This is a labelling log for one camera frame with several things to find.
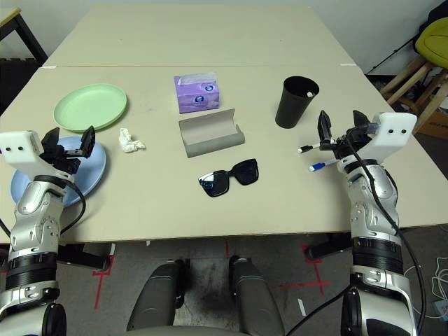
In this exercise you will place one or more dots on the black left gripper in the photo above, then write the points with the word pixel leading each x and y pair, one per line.
pixel 61 159

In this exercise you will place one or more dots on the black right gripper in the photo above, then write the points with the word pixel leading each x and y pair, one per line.
pixel 344 141

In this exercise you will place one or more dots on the blue plastic plate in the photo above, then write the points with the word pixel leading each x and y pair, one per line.
pixel 87 175

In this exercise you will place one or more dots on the white tissue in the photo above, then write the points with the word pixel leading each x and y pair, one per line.
pixel 127 143

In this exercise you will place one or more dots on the grey glasses case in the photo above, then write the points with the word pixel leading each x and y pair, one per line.
pixel 210 140

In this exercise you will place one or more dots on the black sunglasses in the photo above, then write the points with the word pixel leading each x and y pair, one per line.
pixel 215 185

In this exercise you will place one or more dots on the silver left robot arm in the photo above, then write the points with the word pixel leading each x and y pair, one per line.
pixel 31 210

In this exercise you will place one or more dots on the white marker black cap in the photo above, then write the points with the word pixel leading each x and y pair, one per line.
pixel 308 148

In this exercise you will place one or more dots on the green plastic plate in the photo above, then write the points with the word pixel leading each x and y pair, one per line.
pixel 91 101

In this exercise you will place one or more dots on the white marker blue cap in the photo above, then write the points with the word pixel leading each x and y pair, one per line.
pixel 318 167

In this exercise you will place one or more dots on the black plastic cup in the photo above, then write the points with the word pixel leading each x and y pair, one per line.
pixel 290 112

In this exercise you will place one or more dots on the black foam floor mat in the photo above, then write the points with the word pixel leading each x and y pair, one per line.
pixel 14 80

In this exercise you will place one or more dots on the thin black stand rod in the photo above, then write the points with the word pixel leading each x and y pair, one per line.
pixel 391 56

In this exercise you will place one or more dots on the cardboard box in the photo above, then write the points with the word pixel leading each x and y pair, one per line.
pixel 437 126

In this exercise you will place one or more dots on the black-framed side desk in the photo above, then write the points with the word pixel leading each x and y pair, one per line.
pixel 31 40

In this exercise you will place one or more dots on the yellow-green chair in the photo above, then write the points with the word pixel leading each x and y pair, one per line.
pixel 434 42

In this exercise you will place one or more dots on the purple tissue box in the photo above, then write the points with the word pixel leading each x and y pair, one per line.
pixel 197 98

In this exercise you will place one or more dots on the red floor tape corner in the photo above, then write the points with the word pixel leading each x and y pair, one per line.
pixel 99 280

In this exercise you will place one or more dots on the red floor tape cross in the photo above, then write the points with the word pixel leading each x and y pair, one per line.
pixel 316 284

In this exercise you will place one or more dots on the grey left robot leg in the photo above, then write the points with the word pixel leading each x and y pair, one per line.
pixel 154 297

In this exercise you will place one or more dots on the grey robot leg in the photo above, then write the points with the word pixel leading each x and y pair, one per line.
pixel 252 297
pixel 154 297

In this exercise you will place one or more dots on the white floor tape piece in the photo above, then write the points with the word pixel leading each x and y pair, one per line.
pixel 301 309

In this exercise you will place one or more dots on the grey right robot leg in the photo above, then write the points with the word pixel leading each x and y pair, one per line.
pixel 252 297

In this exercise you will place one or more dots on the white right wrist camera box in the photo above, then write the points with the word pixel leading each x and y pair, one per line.
pixel 392 133

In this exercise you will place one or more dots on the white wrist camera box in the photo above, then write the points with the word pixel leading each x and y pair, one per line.
pixel 392 133
pixel 17 150

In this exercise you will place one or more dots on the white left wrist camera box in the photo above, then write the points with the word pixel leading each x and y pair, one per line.
pixel 17 150

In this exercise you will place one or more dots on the wooden stool frame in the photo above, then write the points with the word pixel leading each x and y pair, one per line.
pixel 409 75

